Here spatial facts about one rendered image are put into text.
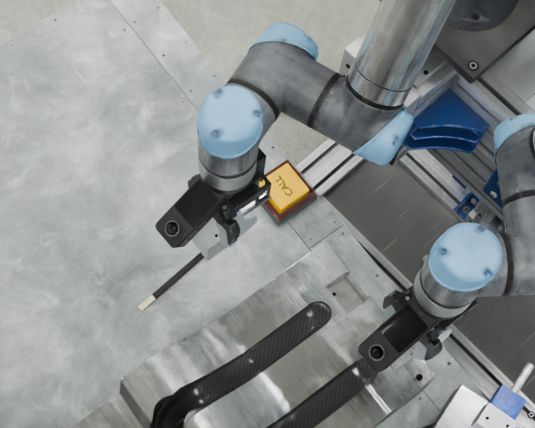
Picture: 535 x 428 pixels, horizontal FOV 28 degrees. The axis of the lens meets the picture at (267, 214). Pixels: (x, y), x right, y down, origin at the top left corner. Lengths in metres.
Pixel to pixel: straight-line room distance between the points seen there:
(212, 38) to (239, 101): 1.56
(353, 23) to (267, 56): 1.57
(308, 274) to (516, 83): 0.45
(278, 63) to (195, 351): 0.47
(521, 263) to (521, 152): 0.14
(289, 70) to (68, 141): 0.60
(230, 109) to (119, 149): 0.56
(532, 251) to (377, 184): 1.18
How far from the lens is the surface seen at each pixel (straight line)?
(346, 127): 1.27
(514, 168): 1.31
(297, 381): 1.56
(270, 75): 1.28
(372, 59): 1.23
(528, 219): 1.29
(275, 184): 1.71
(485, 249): 1.23
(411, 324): 1.39
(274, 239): 1.71
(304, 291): 1.59
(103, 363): 1.66
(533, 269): 1.26
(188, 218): 1.40
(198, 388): 1.52
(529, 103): 1.72
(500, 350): 2.35
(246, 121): 1.23
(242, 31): 2.81
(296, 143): 2.67
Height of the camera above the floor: 2.40
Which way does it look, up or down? 68 degrees down
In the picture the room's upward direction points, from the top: 10 degrees clockwise
